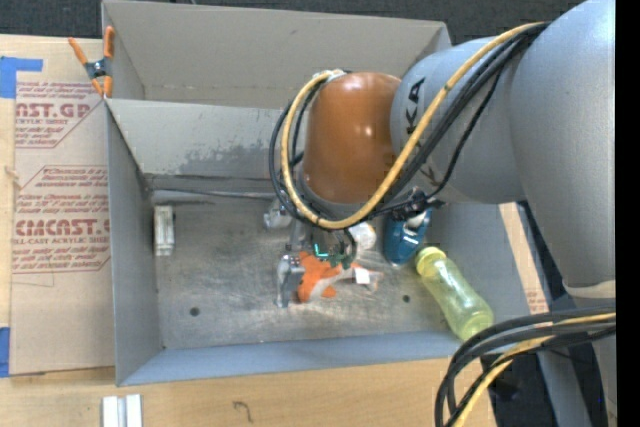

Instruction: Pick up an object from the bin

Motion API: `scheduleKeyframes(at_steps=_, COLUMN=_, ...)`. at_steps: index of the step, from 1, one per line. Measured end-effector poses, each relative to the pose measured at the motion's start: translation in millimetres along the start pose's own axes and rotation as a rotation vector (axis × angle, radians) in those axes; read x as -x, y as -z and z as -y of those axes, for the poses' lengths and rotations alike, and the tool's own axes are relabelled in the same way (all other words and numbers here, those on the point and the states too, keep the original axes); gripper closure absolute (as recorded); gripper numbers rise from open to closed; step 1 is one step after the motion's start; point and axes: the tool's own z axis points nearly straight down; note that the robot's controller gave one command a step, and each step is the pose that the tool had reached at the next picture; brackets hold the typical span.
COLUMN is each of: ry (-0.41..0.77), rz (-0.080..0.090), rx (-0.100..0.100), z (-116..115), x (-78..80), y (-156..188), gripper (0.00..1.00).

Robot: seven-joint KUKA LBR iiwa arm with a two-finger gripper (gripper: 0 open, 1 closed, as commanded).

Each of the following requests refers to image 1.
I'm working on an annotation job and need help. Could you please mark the orange and white toy animal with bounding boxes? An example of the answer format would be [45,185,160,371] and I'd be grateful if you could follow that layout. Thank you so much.
[296,250,385,305]

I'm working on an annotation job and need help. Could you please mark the grey metal bin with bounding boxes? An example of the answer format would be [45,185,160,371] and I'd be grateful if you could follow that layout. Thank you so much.
[101,0,532,388]

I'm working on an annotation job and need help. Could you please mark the yellow clear plastic bottle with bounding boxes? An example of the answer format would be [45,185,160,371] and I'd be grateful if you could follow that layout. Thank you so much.
[414,245,496,342]

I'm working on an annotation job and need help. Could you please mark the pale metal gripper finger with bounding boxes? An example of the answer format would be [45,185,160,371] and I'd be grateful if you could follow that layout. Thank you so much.
[275,254,307,309]

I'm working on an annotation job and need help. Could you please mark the brown cardboard board red print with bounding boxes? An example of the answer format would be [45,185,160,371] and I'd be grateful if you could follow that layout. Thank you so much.
[0,33,117,377]

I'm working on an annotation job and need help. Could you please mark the white ribbed block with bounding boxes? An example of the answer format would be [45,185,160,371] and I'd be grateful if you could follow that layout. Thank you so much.
[153,204,177,258]

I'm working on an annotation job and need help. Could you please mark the white crumpled object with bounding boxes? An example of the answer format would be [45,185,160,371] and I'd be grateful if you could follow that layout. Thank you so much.
[262,206,290,231]

